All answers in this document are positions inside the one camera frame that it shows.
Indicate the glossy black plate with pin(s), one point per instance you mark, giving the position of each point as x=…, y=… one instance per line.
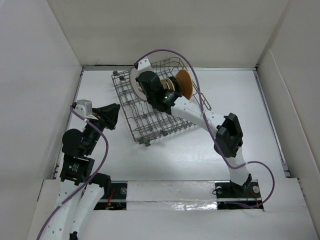
x=176, y=84

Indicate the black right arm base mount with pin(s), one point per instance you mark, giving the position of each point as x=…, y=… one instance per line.
x=230, y=199

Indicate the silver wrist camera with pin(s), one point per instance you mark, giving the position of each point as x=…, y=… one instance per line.
x=143, y=65
x=83, y=108

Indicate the cream plate with red motifs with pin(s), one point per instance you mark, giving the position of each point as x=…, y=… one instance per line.
x=170, y=84

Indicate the cream plate with green brushstroke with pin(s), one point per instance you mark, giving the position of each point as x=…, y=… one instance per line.
x=164, y=82

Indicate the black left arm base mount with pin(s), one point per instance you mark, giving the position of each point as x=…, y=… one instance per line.
x=115, y=199

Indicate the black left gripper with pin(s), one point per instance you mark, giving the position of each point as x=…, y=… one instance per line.
x=107, y=114

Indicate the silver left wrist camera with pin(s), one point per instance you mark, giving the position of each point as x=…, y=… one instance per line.
x=83, y=108

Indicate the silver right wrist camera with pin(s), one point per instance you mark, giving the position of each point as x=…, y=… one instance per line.
x=143, y=65

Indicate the grey wire dish rack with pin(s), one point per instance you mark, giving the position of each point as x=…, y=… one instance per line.
x=145, y=123

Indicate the orange woven bamboo plate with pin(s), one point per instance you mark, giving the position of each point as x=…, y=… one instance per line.
x=185, y=83

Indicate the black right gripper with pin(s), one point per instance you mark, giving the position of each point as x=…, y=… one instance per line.
x=137, y=80

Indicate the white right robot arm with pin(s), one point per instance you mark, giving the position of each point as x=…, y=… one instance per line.
x=226, y=133

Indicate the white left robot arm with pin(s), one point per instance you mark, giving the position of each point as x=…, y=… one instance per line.
x=80, y=186

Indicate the white plate with red characters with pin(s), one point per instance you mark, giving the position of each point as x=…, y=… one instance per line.
x=133, y=74

